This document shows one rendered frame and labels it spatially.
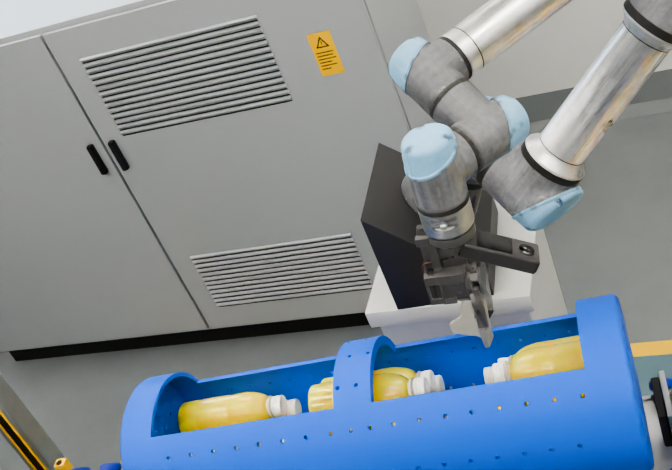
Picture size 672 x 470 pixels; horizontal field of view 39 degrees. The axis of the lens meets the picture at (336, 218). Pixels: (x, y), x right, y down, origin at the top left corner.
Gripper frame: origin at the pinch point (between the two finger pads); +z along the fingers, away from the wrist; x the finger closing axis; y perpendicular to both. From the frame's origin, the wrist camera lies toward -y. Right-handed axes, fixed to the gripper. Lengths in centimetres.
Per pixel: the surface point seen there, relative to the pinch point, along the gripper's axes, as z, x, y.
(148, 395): 9, -2, 64
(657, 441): 34.8, -4.4, -21.8
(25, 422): 44, -33, 122
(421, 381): 12.3, -1.9, 14.1
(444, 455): 16.1, 10.9, 10.4
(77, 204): 60, -156, 167
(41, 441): 51, -33, 122
